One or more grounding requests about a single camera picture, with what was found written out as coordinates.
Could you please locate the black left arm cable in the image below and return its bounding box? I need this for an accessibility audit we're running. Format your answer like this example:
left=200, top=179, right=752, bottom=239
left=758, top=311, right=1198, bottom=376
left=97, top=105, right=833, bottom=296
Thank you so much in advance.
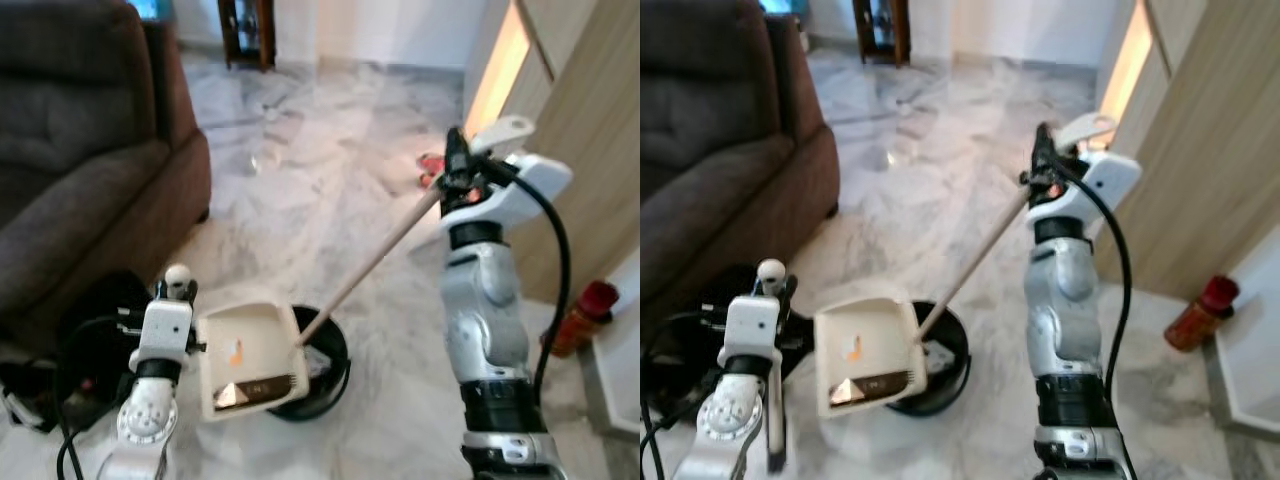
left=640, top=305, right=729, bottom=480
left=55, top=318, right=141, bottom=480

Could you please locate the beige long-handled dustpan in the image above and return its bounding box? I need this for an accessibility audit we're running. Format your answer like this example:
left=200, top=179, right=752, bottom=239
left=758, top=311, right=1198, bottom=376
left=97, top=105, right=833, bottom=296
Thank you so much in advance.
left=195, top=114, right=537, bottom=424
left=812, top=111, right=1117, bottom=420

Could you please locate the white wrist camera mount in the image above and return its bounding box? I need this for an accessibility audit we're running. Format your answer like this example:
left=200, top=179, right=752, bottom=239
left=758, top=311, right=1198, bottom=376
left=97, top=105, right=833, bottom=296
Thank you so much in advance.
left=134, top=298, right=197, bottom=365
left=462, top=150, right=574, bottom=233
left=1030, top=150, right=1143, bottom=227
left=724, top=294, right=784, bottom=361

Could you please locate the brown fabric sofa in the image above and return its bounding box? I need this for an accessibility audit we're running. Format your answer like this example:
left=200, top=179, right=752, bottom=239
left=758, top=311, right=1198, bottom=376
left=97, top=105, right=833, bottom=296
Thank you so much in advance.
left=0, top=0, right=214, bottom=349
left=640, top=0, right=842, bottom=323

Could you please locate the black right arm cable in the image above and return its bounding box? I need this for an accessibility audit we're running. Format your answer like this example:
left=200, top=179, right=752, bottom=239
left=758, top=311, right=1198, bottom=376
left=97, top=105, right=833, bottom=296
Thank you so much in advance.
left=1055, top=160, right=1136, bottom=480
left=478, top=158, right=571, bottom=401

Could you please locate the red capped bottle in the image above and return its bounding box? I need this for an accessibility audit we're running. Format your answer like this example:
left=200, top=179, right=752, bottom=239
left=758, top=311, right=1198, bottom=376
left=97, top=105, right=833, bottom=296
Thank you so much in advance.
left=549, top=279, right=620, bottom=360
left=1162, top=274, right=1242, bottom=354

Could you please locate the dark wooden display stand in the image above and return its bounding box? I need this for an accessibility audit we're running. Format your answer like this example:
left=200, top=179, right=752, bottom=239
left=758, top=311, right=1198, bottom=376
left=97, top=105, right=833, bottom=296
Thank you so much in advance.
left=217, top=0, right=277, bottom=74
left=851, top=0, right=912, bottom=68

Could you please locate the black bag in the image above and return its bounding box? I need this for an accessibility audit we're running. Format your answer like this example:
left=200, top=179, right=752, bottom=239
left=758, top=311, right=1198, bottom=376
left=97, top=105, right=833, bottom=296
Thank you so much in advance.
left=0, top=268, right=156, bottom=433
left=640, top=263, right=773, bottom=401

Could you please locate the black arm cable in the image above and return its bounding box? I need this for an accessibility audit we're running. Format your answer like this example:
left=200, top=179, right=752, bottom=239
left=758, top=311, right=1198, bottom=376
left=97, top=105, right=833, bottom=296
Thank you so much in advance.
left=1055, top=160, right=1136, bottom=480
left=478, top=158, right=571, bottom=401
left=640, top=305, right=729, bottom=480
left=55, top=318, right=141, bottom=480

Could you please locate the light wood cabinet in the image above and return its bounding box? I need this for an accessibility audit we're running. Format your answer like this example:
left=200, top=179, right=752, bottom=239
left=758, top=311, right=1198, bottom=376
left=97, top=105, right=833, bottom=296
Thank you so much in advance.
left=1095, top=0, right=1280, bottom=303
left=462, top=0, right=641, bottom=307

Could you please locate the black plastic bucket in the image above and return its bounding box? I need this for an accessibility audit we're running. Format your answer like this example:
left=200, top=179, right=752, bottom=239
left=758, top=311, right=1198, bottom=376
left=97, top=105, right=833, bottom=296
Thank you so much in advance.
left=266, top=304, right=352, bottom=423
left=884, top=299, right=972, bottom=419

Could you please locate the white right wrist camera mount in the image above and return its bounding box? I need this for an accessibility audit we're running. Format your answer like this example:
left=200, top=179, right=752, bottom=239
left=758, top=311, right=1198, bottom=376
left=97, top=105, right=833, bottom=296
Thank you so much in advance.
left=462, top=150, right=574, bottom=233
left=1030, top=150, right=1143, bottom=227

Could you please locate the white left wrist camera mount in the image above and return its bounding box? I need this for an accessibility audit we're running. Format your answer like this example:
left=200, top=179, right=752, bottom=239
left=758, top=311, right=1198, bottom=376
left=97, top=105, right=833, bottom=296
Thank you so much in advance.
left=724, top=294, right=784, bottom=361
left=134, top=298, right=197, bottom=365

